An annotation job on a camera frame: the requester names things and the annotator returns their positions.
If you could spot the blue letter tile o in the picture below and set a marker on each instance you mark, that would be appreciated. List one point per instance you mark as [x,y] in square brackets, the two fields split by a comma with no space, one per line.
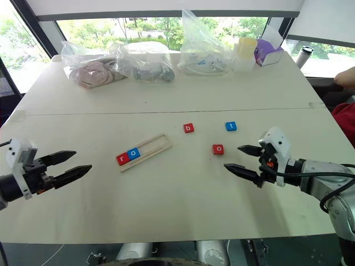
[134,154]

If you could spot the red letter tile o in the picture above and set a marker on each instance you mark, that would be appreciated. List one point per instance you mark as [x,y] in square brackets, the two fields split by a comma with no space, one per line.
[218,149]

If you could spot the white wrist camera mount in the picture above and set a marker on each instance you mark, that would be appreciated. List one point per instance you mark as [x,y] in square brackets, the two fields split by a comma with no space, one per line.
[15,160]
[278,147]

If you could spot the metal table clamp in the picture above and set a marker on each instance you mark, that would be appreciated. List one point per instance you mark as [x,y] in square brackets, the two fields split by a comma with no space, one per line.
[256,250]
[95,258]

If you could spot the purple and white tissue box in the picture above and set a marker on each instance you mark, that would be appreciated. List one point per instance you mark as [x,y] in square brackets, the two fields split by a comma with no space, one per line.
[266,54]

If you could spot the black window frame post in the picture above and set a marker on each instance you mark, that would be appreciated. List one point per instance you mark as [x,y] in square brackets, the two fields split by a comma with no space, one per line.
[36,30]

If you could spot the person's red garment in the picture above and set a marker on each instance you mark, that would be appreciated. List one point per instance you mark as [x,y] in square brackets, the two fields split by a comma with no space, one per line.
[346,122]

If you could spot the translucent white plastic container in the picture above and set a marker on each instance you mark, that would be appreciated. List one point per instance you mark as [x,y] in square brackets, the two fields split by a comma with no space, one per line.
[244,64]

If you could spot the red letter tile r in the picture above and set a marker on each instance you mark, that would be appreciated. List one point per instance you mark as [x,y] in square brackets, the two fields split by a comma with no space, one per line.
[123,159]

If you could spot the person's bare forearm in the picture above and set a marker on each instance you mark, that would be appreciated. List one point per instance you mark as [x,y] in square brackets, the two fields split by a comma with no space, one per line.
[346,77]

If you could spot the pale yellow plastic cup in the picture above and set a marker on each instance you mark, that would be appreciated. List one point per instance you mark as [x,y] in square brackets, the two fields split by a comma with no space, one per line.
[247,47]

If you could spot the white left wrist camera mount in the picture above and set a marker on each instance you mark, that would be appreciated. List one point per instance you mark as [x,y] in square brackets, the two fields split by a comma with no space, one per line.
[15,160]

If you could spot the blue letter tile t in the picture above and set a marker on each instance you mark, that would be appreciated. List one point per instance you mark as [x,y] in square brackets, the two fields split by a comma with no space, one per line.
[231,126]

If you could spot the plastic bag with grey items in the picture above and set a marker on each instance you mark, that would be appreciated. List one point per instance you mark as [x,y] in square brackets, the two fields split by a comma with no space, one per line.
[147,66]

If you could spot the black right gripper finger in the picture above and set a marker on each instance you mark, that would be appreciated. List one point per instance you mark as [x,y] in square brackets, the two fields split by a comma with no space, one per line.
[251,151]
[244,171]

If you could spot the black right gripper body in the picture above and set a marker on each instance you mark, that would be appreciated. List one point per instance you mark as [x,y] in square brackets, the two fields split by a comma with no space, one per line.
[266,171]

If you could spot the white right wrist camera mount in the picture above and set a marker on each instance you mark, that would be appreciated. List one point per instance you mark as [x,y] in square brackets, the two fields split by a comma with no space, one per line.
[278,147]

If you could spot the red letter tile b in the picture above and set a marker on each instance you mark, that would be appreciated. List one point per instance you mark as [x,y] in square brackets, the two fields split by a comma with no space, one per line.
[188,128]

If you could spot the wooden letter tile rack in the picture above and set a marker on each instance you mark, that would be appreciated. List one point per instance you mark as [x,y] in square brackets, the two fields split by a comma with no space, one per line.
[155,149]

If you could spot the silver rounded robot leg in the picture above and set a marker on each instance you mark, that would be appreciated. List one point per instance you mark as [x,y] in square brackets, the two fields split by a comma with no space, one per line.
[134,251]
[212,252]

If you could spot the plastic bag with pink items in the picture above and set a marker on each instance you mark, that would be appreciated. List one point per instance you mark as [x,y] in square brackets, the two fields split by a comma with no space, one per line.
[90,72]

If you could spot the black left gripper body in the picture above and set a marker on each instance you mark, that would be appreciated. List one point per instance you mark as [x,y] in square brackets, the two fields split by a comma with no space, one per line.
[34,174]

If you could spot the black mesh chair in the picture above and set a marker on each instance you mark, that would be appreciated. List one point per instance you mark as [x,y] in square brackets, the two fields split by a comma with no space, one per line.
[7,80]

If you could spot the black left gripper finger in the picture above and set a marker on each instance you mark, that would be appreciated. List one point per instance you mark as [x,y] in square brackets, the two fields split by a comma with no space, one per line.
[72,174]
[59,156]

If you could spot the white bottle with black lid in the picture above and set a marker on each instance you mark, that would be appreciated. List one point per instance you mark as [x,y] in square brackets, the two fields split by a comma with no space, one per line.
[304,56]

